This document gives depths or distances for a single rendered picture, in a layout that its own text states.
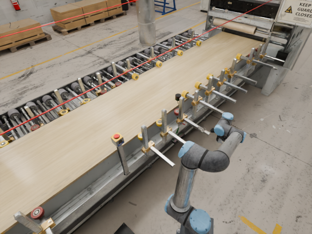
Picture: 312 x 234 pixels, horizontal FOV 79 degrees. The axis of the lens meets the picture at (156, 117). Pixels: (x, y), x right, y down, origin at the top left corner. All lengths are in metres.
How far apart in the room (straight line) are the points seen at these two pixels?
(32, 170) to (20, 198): 0.24
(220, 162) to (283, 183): 1.94
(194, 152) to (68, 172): 1.12
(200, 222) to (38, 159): 1.44
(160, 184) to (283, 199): 1.46
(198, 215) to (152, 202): 1.05
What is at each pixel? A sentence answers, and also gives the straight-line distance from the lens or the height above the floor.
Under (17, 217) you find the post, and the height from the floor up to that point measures 1.14.
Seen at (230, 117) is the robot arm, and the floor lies 1.20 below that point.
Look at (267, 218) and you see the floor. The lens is 2.67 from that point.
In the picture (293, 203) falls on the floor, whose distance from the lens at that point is 2.89.
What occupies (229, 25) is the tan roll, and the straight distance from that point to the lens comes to 4.06.
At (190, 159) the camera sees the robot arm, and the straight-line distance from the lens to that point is 1.09.
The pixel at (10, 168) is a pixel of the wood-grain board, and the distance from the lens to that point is 2.11.
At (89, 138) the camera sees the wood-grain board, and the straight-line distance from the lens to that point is 1.97.
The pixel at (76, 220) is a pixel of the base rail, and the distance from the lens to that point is 1.84.
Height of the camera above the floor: 2.31
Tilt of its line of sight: 44 degrees down
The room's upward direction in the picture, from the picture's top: 3 degrees counter-clockwise
